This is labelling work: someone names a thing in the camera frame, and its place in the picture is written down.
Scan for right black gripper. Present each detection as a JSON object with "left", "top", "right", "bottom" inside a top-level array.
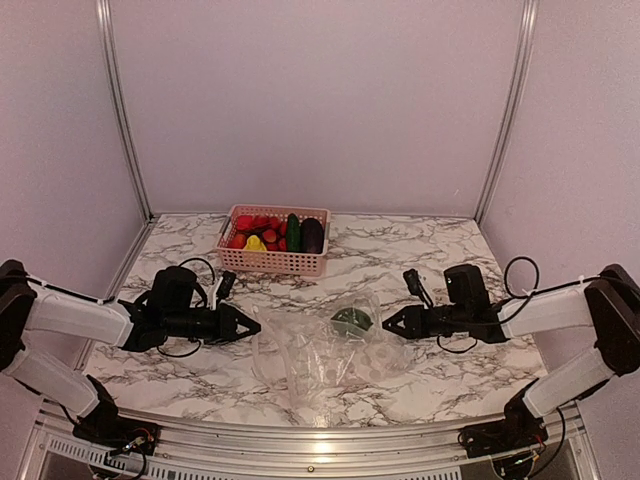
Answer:
[{"left": 382, "top": 303, "right": 471, "bottom": 340}]

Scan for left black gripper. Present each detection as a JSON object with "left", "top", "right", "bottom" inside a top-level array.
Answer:
[{"left": 164, "top": 303, "right": 261, "bottom": 346}]

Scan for green fake vegetable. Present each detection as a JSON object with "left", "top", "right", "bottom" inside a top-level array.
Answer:
[{"left": 330, "top": 307, "right": 373, "bottom": 337}]

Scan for clear zip top bag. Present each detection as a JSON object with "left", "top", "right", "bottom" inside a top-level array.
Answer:
[{"left": 251, "top": 289, "right": 412, "bottom": 405}]

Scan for yellow fake lemon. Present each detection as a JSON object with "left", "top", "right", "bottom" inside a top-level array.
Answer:
[{"left": 244, "top": 235, "right": 267, "bottom": 252}]

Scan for red fake pepper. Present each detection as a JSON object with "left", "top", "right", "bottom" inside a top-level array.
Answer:
[{"left": 228, "top": 233, "right": 247, "bottom": 249}]

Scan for red fake strawberries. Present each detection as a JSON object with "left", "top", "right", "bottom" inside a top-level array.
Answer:
[{"left": 252, "top": 215, "right": 287, "bottom": 252}]

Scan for red fake tomato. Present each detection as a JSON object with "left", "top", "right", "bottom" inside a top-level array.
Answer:
[{"left": 236, "top": 215, "right": 254, "bottom": 232}]

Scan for green fake cucumber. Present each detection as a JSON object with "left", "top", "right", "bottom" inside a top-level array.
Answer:
[{"left": 285, "top": 213, "right": 301, "bottom": 253}]

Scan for purple fake eggplant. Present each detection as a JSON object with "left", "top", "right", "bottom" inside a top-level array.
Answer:
[{"left": 300, "top": 218, "right": 324, "bottom": 254}]

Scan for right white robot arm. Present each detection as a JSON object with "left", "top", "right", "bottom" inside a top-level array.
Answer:
[{"left": 382, "top": 264, "right": 639, "bottom": 448}]

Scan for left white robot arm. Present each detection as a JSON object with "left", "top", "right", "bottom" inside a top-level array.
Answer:
[{"left": 1, "top": 260, "right": 261, "bottom": 445}]

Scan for pink perforated plastic basket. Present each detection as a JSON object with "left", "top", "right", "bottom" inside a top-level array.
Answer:
[{"left": 216, "top": 204, "right": 331, "bottom": 277}]

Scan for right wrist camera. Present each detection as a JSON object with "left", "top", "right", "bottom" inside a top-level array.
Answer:
[{"left": 403, "top": 269, "right": 434, "bottom": 309}]

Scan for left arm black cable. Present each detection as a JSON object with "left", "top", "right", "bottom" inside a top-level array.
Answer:
[{"left": 157, "top": 257, "right": 216, "bottom": 359}]

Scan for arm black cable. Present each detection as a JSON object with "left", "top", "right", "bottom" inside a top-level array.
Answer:
[
  {"left": 157, "top": 257, "right": 216, "bottom": 359},
  {"left": 437, "top": 256, "right": 541, "bottom": 354}
]

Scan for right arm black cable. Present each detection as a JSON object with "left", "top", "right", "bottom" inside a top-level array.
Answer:
[{"left": 437, "top": 256, "right": 541, "bottom": 354}]

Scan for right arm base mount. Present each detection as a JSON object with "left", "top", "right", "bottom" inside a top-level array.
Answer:
[{"left": 457, "top": 382, "right": 548, "bottom": 458}]

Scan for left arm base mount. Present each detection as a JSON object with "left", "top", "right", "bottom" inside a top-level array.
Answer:
[{"left": 73, "top": 375, "right": 160, "bottom": 455}]

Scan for front aluminium rail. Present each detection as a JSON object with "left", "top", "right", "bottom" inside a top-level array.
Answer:
[{"left": 15, "top": 401, "right": 603, "bottom": 479}]

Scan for left aluminium frame post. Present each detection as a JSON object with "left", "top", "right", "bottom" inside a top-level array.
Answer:
[{"left": 96, "top": 0, "right": 154, "bottom": 223}]

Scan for aluminium frame post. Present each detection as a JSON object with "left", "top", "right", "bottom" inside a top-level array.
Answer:
[
  {"left": 96, "top": 0, "right": 154, "bottom": 223},
  {"left": 474, "top": 0, "right": 540, "bottom": 226}
]

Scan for right aluminium frame post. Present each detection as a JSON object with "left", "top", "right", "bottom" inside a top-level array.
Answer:
[{"left": 474, "top": 0, "right": 540, "bottom": 226}]

